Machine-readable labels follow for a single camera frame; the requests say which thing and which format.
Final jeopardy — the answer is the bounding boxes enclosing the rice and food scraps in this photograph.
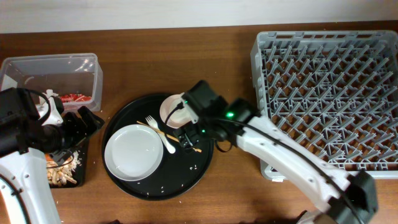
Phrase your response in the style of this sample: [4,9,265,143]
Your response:
[45,151,81,187]

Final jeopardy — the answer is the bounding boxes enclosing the red snack wrapper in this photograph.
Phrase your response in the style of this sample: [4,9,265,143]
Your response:
[60,93,91,103]

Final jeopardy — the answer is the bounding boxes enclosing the white tissue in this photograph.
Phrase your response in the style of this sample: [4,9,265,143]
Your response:
[39,89,59,104]

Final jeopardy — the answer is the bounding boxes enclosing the white dinner plate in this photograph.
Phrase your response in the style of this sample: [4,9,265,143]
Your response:
[104,124,164,181]

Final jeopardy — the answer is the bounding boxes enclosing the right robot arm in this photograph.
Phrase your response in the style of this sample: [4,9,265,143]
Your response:
[174,80,379,223]

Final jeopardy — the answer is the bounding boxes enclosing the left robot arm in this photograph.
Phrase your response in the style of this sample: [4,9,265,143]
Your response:
[1,88,104,223]

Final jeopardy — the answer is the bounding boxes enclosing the grey dishwasher rack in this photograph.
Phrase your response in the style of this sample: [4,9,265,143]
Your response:
[250,30,397,179]

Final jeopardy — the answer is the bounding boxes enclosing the black rectangular tray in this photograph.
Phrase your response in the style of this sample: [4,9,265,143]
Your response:
[50,141,89,189]

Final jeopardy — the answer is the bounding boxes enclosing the pink shallow bowl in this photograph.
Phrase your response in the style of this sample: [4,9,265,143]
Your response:
[159,93,191,129]

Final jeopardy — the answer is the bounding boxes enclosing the wooden chopstick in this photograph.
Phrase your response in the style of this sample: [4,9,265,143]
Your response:
[136,121,202,153]

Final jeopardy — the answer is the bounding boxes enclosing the white plastic fork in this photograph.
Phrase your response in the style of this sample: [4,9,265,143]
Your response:
[146,116,176,154]

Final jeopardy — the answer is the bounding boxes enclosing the clear plastic bin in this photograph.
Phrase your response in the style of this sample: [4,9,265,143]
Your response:
[1,53,103,112]

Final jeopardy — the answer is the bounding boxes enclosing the round black serving tray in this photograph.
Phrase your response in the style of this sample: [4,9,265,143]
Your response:
[101,93,214,200]

